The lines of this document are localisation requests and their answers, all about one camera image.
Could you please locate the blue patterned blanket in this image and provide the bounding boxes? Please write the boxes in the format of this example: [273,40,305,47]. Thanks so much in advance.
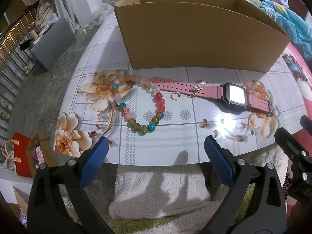
[260,1,311,64]

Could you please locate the brown paper gift bag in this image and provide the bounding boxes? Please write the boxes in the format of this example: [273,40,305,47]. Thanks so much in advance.
[26,133,57,177]

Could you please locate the multicolour glass bead bracelet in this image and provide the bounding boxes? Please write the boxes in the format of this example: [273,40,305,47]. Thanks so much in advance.
[111,74,167,136]

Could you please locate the grey cabinet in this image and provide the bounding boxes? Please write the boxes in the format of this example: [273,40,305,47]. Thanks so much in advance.
[30,19,77,71]

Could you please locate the pink strap digital watch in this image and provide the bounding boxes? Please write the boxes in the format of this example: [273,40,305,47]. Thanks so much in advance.
[151,77,274,116]

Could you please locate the orange pink bead bracelet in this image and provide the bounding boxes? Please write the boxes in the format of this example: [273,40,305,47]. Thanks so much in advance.
[242,79,272,102]

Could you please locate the small silver rectangular charm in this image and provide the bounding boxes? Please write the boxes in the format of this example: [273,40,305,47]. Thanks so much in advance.
[196,80,208,85]

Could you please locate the white fluffy rug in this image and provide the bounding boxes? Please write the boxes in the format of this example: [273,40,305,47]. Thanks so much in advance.
[108,164,215,221]

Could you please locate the dark red door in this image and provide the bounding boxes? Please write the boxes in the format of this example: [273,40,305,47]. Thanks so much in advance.
[288,0,308,19]

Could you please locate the silver chain with pendant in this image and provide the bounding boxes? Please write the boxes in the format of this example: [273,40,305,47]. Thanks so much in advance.
[187,84,205,99]

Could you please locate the brown cardboard box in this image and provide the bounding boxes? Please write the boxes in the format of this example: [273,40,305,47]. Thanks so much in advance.
[115,0,290,73]

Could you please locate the white plastic bag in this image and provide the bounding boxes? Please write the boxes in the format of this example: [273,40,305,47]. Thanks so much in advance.
[90,3,114,26]

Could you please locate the gold hoop earring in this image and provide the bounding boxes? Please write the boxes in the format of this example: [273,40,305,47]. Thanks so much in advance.
[170,91,181,101]

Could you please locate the red paper gift bag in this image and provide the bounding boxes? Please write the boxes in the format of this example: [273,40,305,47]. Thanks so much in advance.
[1,132,32,177]

